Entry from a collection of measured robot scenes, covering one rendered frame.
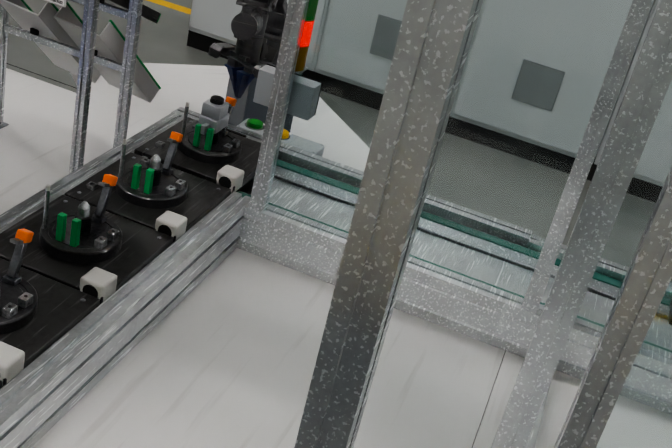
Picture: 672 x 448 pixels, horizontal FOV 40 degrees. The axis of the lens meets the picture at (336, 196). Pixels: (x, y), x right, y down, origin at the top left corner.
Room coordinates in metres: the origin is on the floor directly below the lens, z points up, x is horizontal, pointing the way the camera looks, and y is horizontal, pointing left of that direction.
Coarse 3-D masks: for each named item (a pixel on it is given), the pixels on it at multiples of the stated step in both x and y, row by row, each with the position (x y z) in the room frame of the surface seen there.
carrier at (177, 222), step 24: (120, 168) 1.61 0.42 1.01; (144, 168) 1.67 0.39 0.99; (72, 192) 1.55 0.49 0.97; (96, 192) 1.57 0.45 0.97; (120, 192) 1.57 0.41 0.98; (144, 192) 1.57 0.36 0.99; (168, 192) 1.58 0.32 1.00; (192, 192) 1.66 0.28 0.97; (216, 192) 1.68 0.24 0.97; (120, 216) 1.51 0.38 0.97; (144, 216) 1.52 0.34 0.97; (168, 216) 1.51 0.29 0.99; (192, 216) 1.56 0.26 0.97
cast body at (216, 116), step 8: (216, 96) 1.88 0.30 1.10; (208, 104) 1.85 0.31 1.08; (216, 104) 1.86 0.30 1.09; (224, 104) 1.87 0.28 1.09; (208, 112) 1.85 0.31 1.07; (216, 112) 1.84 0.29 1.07; (224, 112) 1.87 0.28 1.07; (200, 120) 1.84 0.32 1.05; (208, 120) 1.84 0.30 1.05; (216, 120) 1.84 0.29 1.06; (224, 120) 1.87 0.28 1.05; (216, 128) 1.84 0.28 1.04
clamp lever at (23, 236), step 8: (24, 232) 1.22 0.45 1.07; (32, 232) 1.23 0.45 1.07; (16, 240) 1.20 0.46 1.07; (24, 240) 1.21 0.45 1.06; (16, 248) 1.21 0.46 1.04; (24, 248) 1.22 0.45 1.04; (16, 256) 1.21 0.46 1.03; (16, 264) 1.20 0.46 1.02; (8, 272) 1.20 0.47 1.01; (16, 272) 1.20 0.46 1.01
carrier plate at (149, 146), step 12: (192, 120) 2.00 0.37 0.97; (168, 132) 1.91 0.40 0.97; (180, 132) 1.92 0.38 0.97; (228, 132) 1.98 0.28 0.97; (144, 144) 1.82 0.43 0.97; (168, 144) 1.85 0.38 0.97; (252, 144) 1.95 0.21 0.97; (180, 156) 1.80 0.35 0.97; (240, 156) 1.87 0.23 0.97; (252, 156) 1.89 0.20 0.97; (180, 168) 1.76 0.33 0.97; (192, 168) 1.76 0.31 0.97; (204, 168) 1.78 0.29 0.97; (216, 168) 1.79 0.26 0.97; (240, 168) 1.82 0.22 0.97; (252, 168) 1.83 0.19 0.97; (216, 180) 1.74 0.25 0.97
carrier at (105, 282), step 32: (32, 224) 1.40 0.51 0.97; (64, 224) 1.35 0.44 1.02; (96, 224) 1.42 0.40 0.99; (128, 224) 1.48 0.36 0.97; (0, 256) 1.29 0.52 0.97; (32, 256) 1.31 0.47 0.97; (64, 256) 1.32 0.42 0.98; (96, 256) 1.33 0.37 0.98; (128, 256) 1.38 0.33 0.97; (96, 288) 1.24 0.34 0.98
